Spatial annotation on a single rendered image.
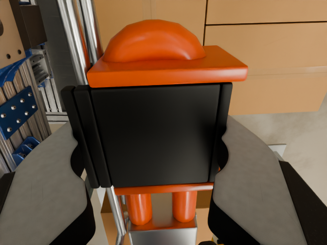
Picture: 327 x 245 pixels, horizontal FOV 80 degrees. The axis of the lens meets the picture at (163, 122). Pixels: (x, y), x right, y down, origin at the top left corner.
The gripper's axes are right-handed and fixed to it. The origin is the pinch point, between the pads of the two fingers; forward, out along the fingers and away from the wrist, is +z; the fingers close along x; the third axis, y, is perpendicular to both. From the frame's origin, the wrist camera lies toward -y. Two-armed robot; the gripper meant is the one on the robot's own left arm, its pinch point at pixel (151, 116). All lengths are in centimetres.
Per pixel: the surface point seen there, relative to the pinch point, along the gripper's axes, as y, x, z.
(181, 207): 8.5, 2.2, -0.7
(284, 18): -1, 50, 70
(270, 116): 76, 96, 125
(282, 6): -4, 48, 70
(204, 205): 53, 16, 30
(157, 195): 10.5, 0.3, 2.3
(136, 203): 7.5, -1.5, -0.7
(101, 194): 87, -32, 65
